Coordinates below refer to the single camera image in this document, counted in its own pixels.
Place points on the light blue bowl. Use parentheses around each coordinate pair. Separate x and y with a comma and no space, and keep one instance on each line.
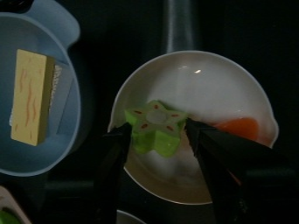
(61,122)

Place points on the grey vertical frame pole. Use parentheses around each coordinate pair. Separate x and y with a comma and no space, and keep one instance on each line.
(179,26)

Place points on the orange toy food piece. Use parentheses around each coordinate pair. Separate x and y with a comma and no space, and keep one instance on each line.
(240,128)

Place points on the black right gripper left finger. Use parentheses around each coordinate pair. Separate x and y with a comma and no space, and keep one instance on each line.
(111,175)

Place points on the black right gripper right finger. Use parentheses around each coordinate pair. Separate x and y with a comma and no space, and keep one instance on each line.
(225,163)

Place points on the yellow toy egg block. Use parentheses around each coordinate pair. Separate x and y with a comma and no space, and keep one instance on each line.
(30,96)

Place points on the green toy starfruit piece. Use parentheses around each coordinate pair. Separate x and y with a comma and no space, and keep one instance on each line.
(157,128)

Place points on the white oval bowl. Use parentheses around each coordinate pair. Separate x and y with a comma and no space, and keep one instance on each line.
(201,93)

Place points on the patterned sandwich picture box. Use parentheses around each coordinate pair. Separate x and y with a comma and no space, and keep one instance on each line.
(8,211)

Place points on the white round dish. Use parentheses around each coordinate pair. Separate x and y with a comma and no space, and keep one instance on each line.
(128,218)

